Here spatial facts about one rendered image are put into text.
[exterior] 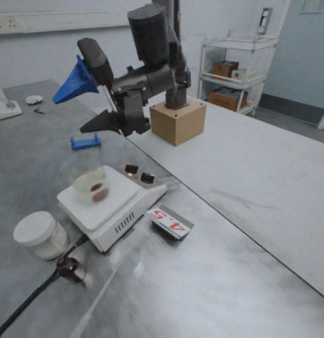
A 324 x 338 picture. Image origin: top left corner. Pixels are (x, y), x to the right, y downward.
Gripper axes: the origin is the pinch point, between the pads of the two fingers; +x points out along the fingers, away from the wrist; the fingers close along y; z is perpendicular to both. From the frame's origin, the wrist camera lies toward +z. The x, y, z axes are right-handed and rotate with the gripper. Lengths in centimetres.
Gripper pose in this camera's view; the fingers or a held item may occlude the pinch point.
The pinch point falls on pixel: (86, 110)
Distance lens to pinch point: 36.1
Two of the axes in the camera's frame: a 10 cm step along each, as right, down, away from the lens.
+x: -8.6, 4.8, -1.5
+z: 5.0, 8.0, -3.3
